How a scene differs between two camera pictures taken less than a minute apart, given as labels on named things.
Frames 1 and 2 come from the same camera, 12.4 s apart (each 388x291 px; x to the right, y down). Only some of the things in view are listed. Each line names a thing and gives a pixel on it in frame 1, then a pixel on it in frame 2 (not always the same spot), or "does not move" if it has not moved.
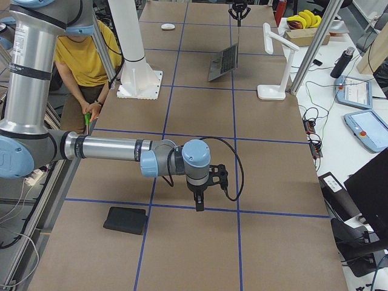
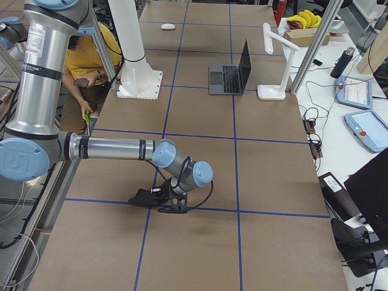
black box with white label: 337,197 does not move
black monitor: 368,187 does not move
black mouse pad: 130,220 → 143,197
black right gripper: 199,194 → 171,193
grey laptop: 225,61 → 230,79
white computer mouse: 168,26 does not move
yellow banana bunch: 308,19 does not move
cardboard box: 304,37 does not move
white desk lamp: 276,92 does not move
